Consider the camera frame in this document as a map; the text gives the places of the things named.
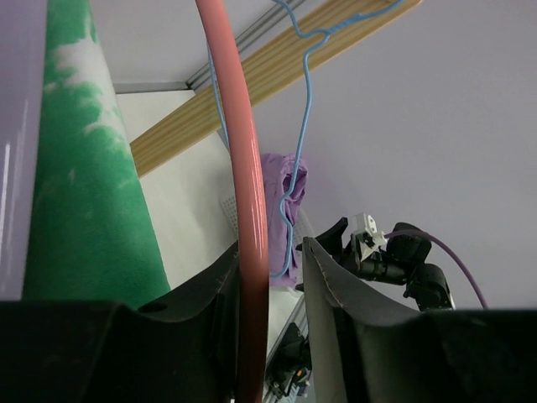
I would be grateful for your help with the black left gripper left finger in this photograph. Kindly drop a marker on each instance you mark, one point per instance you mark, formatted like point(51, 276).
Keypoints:
point(181, 347)

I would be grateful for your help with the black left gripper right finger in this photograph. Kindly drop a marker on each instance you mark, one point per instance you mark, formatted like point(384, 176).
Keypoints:
point(366, 347)

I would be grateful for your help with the pink plastic hanger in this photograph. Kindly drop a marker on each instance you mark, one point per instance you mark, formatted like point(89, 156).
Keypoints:
point(250, 201)

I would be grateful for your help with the green white trousers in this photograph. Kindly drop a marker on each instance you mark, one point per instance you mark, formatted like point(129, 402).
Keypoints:
point(91, 236)

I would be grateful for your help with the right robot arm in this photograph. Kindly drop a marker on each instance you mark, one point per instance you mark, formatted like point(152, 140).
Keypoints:
point(399, 270)

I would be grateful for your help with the purple cloth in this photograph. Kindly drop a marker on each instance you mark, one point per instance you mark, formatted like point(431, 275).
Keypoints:
point(277, 174)

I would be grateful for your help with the wooden clothes rack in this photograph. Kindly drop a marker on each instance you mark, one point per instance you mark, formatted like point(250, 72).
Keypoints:
point(267, 71)

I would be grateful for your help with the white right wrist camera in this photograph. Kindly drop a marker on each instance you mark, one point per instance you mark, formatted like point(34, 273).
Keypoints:
point(366, 238)

